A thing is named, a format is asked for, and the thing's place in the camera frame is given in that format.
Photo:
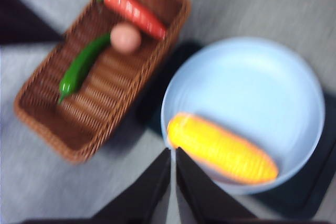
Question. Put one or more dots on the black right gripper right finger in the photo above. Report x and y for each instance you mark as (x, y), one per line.
(199, 200)

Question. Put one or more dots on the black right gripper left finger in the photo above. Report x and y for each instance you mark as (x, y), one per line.
(147, 197)

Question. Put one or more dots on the yellow corn cob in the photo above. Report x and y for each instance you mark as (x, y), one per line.
(220, 153)

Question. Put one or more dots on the blue round plate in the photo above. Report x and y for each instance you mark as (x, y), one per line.
(244, 90)

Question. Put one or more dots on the brown wicker basket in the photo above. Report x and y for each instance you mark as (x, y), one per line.
(110, 85)

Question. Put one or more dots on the green chili pepper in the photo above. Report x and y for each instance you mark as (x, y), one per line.
(78, 69)

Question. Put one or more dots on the pinkish brown egg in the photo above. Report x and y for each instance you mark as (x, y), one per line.
(125, 37)

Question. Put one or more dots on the orange carrot with green leaves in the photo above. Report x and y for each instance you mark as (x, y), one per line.
(134, 14)

